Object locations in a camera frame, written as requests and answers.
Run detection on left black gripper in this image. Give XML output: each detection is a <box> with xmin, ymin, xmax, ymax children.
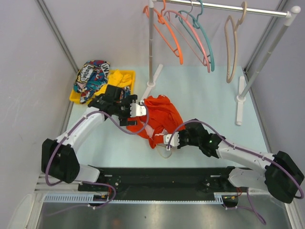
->
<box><xmin>113</xmin><ymin>95</ymin><xmax>138</xmax><ymax>126</ymax></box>

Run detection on orange shorts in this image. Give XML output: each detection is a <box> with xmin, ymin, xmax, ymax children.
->
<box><xmin>138</xmin><ymin>95</ymin><xmax>183</xmax><ymax>149</ymax></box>

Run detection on beige hanger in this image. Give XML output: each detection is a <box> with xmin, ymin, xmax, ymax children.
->
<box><xmin>224</xmin><ymin>1</ymin><xmax>248</xmax><ymax>83</ymax></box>

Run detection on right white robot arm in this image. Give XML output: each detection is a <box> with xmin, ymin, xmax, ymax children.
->
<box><xmin>173</xmin><ymin>119</ymin><xmax>305</xmax><ymax>203</ymax></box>

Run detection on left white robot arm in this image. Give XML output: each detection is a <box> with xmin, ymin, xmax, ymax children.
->
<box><xmin>41</xmin><ymin>85</ymin><xmax>147</xmax><ymax>191</ymax></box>

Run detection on yellow shorts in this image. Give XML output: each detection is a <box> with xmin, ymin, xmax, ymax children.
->
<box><xmin>93</xmin><ymin>70</ymin><xmax>132</xmax><ymax>96</ymax></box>

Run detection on comic print shorts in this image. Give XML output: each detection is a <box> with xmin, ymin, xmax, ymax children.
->
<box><xmin>73</xmin><ymin>60</ymin><xmax>110</xmax><ymax>104</ymax></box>

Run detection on pink hanger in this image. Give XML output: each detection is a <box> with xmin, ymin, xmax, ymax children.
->
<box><xmin>162</xmin><ymin>0</ymin><xmax>215</xmax><ymax>73</ymax></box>

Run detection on orange hanger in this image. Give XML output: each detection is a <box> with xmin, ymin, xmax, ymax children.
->
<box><xmin>142</xmin><ymin>0</ymin><xmax>183</xmax><ymax>65</ymax></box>

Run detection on teal hanger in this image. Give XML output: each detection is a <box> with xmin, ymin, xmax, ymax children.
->
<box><xmin>175</xmin><ymin>0</ymin><xmax>215</xmax><ymax>73</ymax></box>

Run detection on yellow plastic bin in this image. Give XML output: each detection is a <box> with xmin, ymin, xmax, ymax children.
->
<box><xmin>85</xmin><ymin>69</ymin><xmax>136</xmax><ymax>104</ymax></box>

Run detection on white clothes rack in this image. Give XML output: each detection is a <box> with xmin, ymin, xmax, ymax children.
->
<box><xmin>137</xmin><ymin>0</ymin><xmax>302</xmax><ymax>126</ymax></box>

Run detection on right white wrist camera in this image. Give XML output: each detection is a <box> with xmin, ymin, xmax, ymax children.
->
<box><xmin>163</xmin><ymin>132</ymin><xmax>179</xmax><ymax>151</ymax></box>

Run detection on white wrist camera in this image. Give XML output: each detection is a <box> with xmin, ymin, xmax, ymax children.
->
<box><xmin>163</xmin><ymin>132</ymin><xmax>179</xmax><ymax>151</ymax></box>
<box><xmin>130</xmin><ymin>100</ymin><xmax>147</xmax><ymax>117</ymax></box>

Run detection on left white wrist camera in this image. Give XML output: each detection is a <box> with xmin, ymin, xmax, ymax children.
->
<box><xmin>130</xmin><ymin>100</ymin><xmax>147</xmax><ymax>117</ymax></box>

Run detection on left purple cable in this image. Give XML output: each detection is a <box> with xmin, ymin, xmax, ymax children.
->
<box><xmin>45</xmin><ymin>100</ymin><xmax>150</xmax><ymax>217</ymax></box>

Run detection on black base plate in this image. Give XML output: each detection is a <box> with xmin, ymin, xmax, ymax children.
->
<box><xmin>78</xmin><ymin>167</ymin><xmax>245</xmax><ymax>201</ymax></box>

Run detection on aluminium frame rail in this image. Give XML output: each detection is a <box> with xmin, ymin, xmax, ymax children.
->
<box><xmin>34</xmin><ymin>173</ymin><xmax>80</xmax><ymax>193</ymax></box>

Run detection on white slotted cable duct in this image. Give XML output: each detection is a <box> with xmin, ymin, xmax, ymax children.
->
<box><xmin>42</xmin><ymin>193</ymin><xmax>232</xmax><ymax>204</ymax></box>

